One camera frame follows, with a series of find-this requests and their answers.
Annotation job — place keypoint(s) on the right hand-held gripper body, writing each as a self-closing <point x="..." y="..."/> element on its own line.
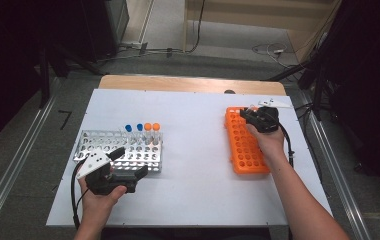
<point x="266" y="120"/>

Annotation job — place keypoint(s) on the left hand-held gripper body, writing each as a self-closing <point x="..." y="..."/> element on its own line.
<point x="93" y="163"/>

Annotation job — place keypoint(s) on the metal test tube rack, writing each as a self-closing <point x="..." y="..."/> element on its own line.
<point x="91" y="140"/>

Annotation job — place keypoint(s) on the orange plastic test tube rack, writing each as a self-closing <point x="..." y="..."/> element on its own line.
<point x="241" y="150"/>

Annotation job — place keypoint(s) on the orange-capped test tube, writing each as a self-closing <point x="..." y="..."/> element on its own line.
<point x="148" y="126"/>
<point x="156" y="126"/>

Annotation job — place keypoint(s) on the person's right hand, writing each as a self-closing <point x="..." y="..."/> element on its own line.
<point x="271" y="143"/>

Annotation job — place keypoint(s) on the person's left hand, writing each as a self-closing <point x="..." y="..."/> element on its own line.
<point x="96" y="205"/>

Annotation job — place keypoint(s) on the dark table grommet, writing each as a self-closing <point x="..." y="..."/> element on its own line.
<point x="229" y="91"/>

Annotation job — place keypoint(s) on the black metal stand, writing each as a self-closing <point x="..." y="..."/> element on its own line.
<point x="318" y="90"/>
<point x="44" y="80"/>

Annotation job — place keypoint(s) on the white table board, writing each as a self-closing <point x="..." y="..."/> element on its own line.
<point x="184" y="110"/>

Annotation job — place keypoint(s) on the wooden table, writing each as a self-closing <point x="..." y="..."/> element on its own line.
<point x="178" y="83"/>

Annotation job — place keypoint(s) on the person's dark clothing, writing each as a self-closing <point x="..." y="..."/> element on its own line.
<point x="191" y="234"/>

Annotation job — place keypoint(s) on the wooden partition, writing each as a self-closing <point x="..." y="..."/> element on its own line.
<point x="244" y="13"/>

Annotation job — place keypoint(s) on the dark curtain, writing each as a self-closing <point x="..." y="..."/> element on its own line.
<point x="371" y="83"/>
<point x="11" y="50"/>

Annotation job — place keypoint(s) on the grey cabinet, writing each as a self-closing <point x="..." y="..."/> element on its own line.
<point x="118" y="20"/>

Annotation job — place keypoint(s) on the aluminium floor rail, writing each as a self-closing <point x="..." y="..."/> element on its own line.
<point x="14" y="166"/>
<point x="344" y="200"/>

